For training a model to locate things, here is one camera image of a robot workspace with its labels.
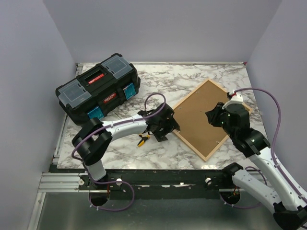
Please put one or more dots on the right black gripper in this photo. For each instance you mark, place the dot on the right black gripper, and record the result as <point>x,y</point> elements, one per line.
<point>213,114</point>

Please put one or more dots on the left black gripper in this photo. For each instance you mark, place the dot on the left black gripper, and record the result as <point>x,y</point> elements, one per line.
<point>171,125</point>

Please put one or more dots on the wooden picture frame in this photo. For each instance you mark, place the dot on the wooden picture frame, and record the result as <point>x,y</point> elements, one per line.
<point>195,131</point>

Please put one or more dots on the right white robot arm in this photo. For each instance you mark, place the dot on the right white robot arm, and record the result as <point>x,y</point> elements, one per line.
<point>285,198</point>

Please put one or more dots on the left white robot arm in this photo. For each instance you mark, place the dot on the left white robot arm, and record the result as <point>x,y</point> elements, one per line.
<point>92,141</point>

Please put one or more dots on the yellow black hex key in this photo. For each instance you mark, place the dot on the yellow black hex key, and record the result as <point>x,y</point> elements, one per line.
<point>143,140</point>

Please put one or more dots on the black plastic toolbox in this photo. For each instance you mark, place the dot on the black plastic toolbox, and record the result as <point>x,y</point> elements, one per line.
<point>99,90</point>

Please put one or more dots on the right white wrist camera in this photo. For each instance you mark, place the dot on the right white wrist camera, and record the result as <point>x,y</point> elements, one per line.
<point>234,98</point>

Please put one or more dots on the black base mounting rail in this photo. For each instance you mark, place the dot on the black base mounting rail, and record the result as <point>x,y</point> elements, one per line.
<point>163,184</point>

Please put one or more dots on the aluminium extrusion rail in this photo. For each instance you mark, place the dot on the aluminium extrusion rail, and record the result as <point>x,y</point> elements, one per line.
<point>59,183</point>

